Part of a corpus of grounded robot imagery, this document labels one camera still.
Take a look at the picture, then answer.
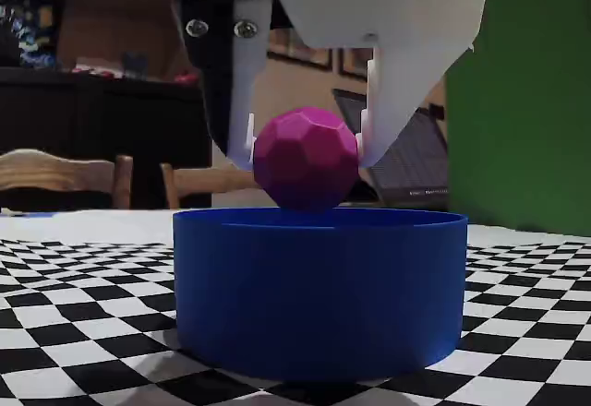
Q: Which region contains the small blue container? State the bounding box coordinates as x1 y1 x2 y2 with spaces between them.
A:
122 53 149 78

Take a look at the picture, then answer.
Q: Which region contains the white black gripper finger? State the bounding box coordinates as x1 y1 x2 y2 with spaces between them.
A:
170 0 273 170

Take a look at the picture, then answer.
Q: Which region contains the brown wooden chair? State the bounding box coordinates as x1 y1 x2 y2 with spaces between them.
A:
160 161 259 209
0 148 134 211

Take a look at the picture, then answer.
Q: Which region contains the black white checkered cloth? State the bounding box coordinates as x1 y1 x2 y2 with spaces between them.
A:
0 209 591 406

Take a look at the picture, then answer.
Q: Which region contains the wide light wood bookshelf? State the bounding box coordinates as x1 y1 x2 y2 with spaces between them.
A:
45 0 186 75

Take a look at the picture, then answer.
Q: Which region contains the blue round box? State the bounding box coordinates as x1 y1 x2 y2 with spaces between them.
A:
173 207 468 382

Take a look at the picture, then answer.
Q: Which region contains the black laptop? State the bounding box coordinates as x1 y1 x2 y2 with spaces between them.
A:
332 87 449 200

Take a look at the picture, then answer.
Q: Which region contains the red white flat box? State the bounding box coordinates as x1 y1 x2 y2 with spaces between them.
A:
73 57 122 78

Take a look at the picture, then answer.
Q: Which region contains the large dark framed picture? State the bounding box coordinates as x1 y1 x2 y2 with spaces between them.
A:
266 31 334 74

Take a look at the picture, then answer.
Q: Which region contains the pink faceted ball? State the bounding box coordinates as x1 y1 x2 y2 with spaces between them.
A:
252 106 360 213

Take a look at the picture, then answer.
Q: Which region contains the starry night picture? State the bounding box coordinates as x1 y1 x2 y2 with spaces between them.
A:
0 0 65 69

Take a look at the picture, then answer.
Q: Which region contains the black low cabinet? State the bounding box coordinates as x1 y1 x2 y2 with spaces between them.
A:
0 66 213 211

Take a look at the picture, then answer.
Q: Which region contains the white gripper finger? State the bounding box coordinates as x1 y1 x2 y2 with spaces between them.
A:
356 45 472 169

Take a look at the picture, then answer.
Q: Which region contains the green fabric panel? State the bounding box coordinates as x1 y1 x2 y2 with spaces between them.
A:
443 0 591 244

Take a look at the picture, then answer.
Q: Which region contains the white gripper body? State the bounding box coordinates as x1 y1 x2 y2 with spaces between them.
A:
265 0 491 51

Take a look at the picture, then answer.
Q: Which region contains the small dark framed picture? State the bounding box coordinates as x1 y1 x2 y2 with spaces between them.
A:
339 47 373 78

